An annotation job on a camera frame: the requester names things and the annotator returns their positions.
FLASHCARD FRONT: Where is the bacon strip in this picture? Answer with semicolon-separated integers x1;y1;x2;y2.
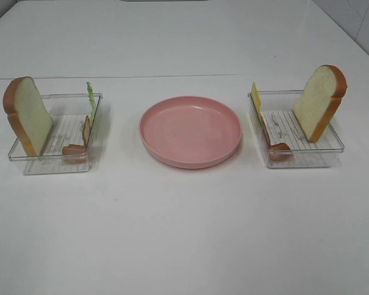
261;119;293;162
62;116;91;164

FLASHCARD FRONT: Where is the green lettuce leaf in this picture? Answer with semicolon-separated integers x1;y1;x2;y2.
87;82;97;128

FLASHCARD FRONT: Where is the white bread slice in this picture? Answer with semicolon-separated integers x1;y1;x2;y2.
293;65;347;143
2;76;53;156

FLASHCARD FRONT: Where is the pink round plate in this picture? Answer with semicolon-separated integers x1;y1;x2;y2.
139;96;242;169

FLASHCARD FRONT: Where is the yellow cheese slice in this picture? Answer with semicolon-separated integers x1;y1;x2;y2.
250;83;264;123

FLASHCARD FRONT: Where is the right clear plastic bin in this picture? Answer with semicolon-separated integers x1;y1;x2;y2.
248;90;344;168

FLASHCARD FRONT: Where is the clear plastic bin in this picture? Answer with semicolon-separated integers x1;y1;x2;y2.
248;90;344;168
8;93;104;175

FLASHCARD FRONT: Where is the left clear plastic bin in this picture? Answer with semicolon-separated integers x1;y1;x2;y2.
8;93;104;175

